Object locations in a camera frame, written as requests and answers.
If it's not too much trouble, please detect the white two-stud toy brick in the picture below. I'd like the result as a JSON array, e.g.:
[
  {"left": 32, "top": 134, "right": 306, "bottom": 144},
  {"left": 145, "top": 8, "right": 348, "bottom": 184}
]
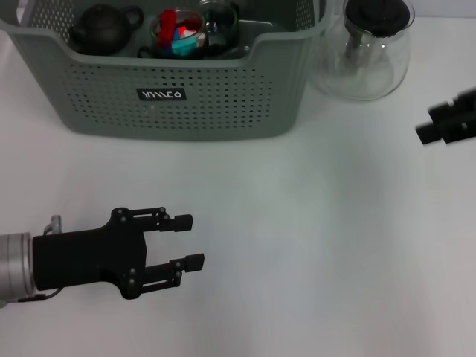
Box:
[{"left": 181, "top": 28, "right": 208, "bottom": 49}]

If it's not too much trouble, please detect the black carafe lid with strainer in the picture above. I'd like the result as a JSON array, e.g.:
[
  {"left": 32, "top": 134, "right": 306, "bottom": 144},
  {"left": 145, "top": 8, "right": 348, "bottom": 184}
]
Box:
[{"left": 344, "top": 0, "right": 417, "bottom": 68}]

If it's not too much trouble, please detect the black clay teapot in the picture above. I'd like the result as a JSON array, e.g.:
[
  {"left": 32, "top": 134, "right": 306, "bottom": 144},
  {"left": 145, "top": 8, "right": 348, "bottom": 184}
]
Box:
[{"left": 69, "top": 3, "right": 145, "bottom": 56}]

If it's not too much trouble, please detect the dark red curved toy piece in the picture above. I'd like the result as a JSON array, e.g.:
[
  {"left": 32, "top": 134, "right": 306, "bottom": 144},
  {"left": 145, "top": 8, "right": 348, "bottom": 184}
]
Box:
[{"left": 155, "top": 9, "right": 179, "bottom": 48}]

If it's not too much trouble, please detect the glass teacup with black base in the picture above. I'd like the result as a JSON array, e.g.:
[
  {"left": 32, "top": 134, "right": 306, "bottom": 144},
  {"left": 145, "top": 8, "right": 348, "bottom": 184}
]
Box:
[
  {"left": 200, "top": 0, "right": 251, "bottom": 60},
  {"left": 149, "top": 9, "right": 209, "bottom": 60},
  {"left": 138, "top": 36, "right": 209, "bottom": 61}
]

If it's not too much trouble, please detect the silver left arm cable connector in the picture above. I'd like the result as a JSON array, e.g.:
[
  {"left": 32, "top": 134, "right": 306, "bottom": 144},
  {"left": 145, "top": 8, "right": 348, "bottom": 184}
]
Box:
[{"left": 43, "top": 213, "right": 65, "bottom": 236}]

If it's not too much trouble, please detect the thin black cable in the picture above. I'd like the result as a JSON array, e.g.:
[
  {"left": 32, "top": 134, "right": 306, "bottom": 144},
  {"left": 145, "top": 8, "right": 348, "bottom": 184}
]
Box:
[{"left": 16, "top": 288, "right": 62, "bottom": 302}]

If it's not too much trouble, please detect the grey-green perforated storage bin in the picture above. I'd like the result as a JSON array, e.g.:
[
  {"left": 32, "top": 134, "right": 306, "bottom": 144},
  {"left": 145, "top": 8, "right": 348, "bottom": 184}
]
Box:
[{"left": 0, "top": 0, "right": 335, "bottom": 141}]

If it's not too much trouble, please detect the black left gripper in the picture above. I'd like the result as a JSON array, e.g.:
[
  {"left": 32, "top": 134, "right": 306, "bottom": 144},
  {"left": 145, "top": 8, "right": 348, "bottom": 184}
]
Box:
[{"left": 31, "top": 206, "right": 207, "bottom": 300}]

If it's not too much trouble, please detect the blue square plate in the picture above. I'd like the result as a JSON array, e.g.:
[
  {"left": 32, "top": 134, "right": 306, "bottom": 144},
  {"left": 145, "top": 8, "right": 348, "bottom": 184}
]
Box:
[{"left": 159, "top": 31, "right": 181, "bottom": 57}]

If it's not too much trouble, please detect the clear glass carafe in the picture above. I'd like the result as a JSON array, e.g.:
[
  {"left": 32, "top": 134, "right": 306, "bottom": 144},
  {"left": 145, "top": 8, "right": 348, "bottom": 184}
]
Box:
[{"left": 318, "top": 0, "right": 417, "bottom": 102}]

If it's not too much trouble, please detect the teal square plate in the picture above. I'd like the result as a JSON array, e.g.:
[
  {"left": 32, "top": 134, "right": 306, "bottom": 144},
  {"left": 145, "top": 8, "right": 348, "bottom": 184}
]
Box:
[{"left": 171, "top": 36, "right": 197, "bottom": 57}]

